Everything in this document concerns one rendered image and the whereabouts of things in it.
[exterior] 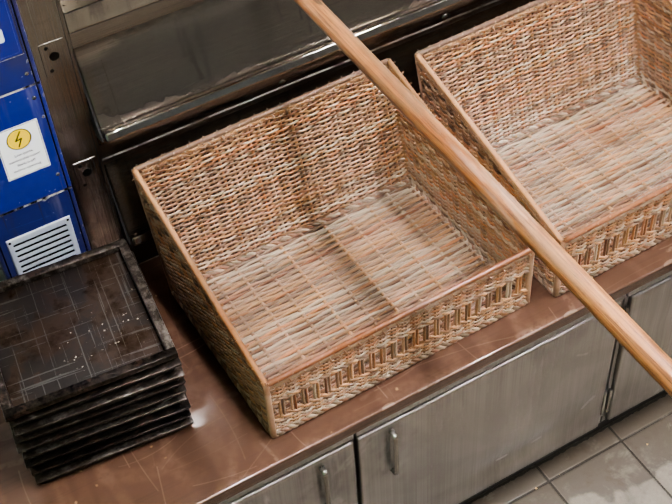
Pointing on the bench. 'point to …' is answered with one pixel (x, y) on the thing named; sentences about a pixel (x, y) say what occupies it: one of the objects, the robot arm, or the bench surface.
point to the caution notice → (23, 150)
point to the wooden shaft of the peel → (499, 199)
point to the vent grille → (44, 246)
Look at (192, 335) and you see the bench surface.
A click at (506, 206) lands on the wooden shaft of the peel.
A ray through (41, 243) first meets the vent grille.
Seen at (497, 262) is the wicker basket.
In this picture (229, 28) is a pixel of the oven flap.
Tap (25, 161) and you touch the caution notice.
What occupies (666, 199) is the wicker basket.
